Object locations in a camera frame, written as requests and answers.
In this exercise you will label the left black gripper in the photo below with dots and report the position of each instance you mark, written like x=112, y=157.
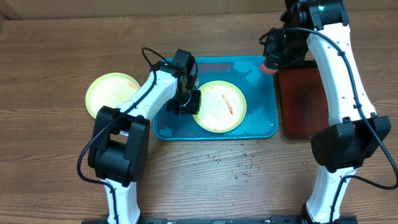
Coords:
x=193, y=109

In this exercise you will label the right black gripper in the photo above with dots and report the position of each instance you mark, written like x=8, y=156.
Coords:
x=273, y=56

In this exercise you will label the red green sponge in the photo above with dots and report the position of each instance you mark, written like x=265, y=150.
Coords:
x=269, y=67

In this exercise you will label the yellow plate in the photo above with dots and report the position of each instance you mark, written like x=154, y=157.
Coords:
x=222, y=107
x=110, y=90

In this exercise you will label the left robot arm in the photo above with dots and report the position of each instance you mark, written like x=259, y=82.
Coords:
x=118, y=149

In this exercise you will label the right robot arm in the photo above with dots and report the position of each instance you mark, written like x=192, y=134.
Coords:
x=355, y=130

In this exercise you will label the black tray with water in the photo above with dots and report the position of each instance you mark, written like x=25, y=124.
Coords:
x=303, y=101

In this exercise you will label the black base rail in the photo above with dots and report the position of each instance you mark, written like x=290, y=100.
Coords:
x=275, y=219

